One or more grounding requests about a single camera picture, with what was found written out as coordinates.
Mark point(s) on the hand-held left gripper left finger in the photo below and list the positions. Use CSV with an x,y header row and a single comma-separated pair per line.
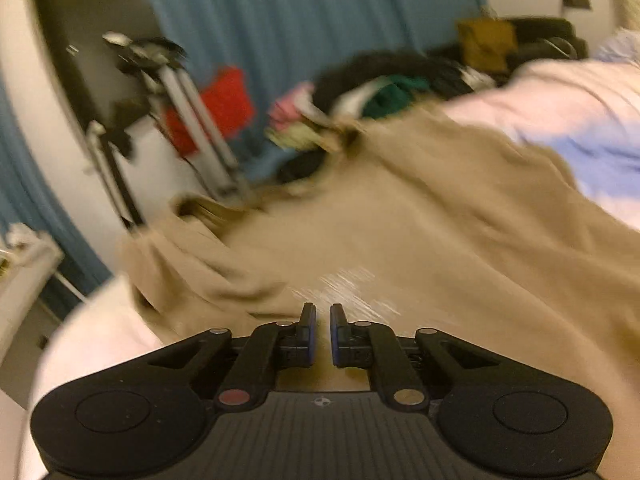
x,y
311,336

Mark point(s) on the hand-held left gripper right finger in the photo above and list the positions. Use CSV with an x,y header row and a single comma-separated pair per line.
x,y
334,336

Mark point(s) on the tan garment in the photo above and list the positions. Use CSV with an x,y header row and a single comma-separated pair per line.
x,y
400,200

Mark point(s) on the dark cloth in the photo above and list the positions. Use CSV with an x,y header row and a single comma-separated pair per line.
x,y
302,166

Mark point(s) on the yellow-green garment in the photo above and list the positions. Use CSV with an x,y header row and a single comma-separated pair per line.
x,y
295,137

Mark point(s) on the pink garment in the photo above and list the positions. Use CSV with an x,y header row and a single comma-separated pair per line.
x,y
287,107

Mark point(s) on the green garment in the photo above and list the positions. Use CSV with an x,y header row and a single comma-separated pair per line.
x,y
395,97

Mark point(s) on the red bag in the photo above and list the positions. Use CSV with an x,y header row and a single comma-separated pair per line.
x,y
225,100

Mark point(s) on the black garment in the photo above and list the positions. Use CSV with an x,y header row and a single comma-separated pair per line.
x,y
380,65

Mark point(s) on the white rack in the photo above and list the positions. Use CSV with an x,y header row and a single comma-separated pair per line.
x,y
20,285

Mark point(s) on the blue curtain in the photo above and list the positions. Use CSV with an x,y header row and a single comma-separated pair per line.
x,y
30,175
300,10

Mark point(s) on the mustard cushion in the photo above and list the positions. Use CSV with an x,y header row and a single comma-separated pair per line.
x,y
485,42

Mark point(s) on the lilac pillow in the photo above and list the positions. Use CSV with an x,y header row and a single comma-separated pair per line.
x,y
620,45

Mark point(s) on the silver camera tripod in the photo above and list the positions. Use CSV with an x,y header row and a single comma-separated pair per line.
x,y
175,85

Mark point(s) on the dark wall switch plate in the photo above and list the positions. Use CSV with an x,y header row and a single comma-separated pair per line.
x,y
575,1

